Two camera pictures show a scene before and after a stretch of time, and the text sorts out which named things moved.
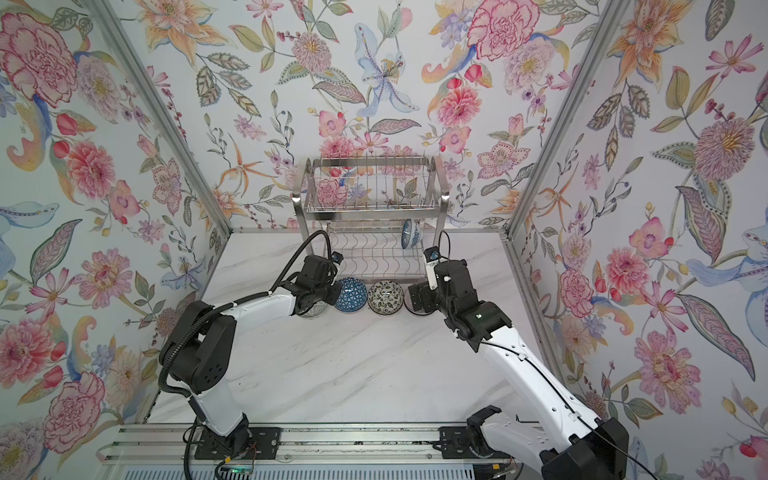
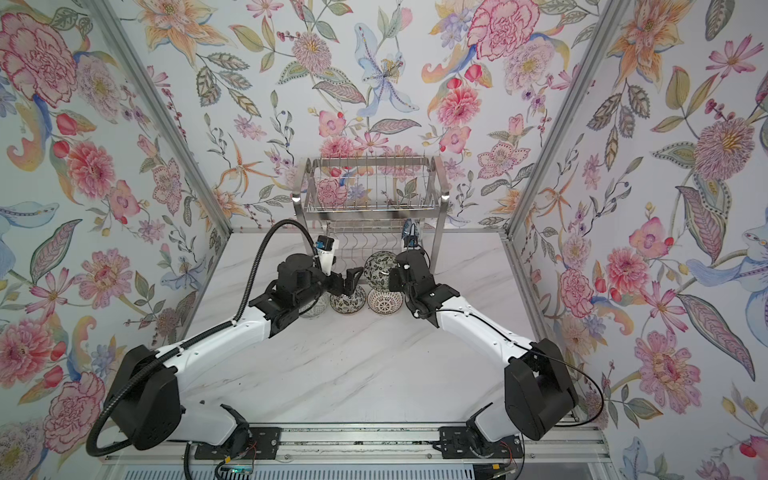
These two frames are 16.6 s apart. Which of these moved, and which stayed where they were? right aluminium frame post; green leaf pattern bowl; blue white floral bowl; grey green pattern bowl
Moved: green leaf pattern bowl
Stayed: blue white floral bowl; right aluminium frame post; grey green pattern bowl
